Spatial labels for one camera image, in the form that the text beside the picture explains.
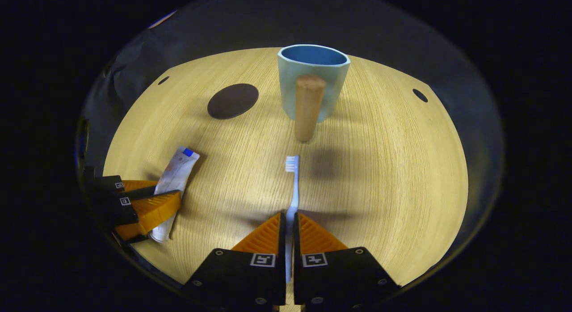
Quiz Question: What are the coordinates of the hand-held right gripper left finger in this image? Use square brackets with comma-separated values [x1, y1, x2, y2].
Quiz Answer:
[182, 212, 286, 310]

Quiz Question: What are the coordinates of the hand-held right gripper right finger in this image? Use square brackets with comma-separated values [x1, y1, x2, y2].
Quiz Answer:
[293, 211, 400, 310]

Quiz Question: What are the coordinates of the white toothpaste tube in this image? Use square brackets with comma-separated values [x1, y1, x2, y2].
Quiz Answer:
[150, 146, 200, 244]

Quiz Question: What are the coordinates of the white toothbrush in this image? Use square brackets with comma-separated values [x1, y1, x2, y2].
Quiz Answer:
[284, 155, 301, 283]

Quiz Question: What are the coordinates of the dark brown round coaster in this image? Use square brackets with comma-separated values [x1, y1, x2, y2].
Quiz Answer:
[207, 83, 260, 120]

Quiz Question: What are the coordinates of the light blue cup wooden handle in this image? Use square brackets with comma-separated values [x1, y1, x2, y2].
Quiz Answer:
[277, 44, 351, 143]

